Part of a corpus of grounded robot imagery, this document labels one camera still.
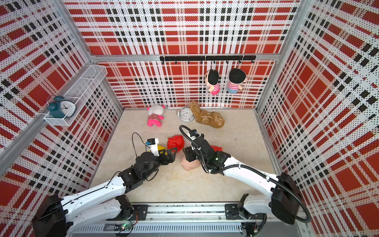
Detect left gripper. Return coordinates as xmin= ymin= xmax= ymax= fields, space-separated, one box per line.
xmin=144 ymin=147 xmax=178 ymax=180

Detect pink piggy bank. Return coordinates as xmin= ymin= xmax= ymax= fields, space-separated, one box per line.
xmin=180 ymin=156 xmax=200 ymax=172

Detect red piggy bank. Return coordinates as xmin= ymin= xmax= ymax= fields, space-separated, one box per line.
xmin=167 ymin=135 xmax=185 ymax=153
xmin=211 ymin=146 xmax=223 ymax=152

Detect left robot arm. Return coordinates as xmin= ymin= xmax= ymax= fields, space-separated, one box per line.
xmin=32 ymin=148 xmax=177 ymax=237

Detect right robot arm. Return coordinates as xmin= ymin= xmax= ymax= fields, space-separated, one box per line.
xmin=183 ymin=130 xmax=311 ymax=225

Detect yellow piggy bank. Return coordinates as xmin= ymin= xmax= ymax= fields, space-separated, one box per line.
xmin=158 ymin=145 xmax=166 ymax=152

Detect white alarm clock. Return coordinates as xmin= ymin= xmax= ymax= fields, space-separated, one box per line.
xmin=177 ymin=107 xmax=195 ymax=122

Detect brown teddy bear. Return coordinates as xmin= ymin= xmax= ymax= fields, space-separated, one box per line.
xmin=189 ymin=101 xmax=225 ymax=128

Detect pink white plush pig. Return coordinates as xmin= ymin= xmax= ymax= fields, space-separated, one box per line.
xmin=147 ymin=105 xmax=165 ymax=127

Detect hanging doll blue pants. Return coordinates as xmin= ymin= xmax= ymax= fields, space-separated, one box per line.
xmin=226 ymin=68 xmax=247 ymax=94

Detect hanging doll pink outfit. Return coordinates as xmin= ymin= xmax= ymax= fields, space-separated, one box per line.
xmin=205 ymin=70 xmax=220 ymax=95

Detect green circuit board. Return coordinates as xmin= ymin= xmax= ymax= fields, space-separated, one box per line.
xmin=114 ymin=220 xmax=134 ymax=233

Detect teal alarm clock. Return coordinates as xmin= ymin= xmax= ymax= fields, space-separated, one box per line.
xmin=47 ymin=96 xmax=77 ymax=119

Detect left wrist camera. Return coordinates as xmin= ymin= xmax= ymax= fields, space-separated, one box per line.
xmin=146 ymin=138 xmax=159 ymax=157

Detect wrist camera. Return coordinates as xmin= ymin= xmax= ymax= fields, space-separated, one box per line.
xmin=146 ymin=138 xmax=159 ymax=157
xmin=188 ymin=129 xmax=200 ymax=141

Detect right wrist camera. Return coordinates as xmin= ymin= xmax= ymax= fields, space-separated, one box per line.
xmin=188 ymin=129 xmax=200 ymax=141

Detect left camera cable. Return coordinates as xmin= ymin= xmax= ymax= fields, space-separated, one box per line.
xmin=131 ymin=132 xmax=149 ymax=158

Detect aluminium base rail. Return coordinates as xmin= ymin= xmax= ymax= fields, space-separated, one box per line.
xmin=63 ymin=202 xmax=309 ymax=235

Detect black hook rail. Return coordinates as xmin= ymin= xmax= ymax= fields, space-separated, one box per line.
xmin=159 ymin=55 xmax=257 ymax=63

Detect white wire shelf basket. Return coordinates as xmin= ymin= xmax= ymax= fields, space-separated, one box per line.
xmin=44 ymin=65 xmax=107 ymax=126

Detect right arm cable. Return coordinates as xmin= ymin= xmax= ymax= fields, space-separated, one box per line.
xmin=179 ymin=124 xmax=311 ymax=223

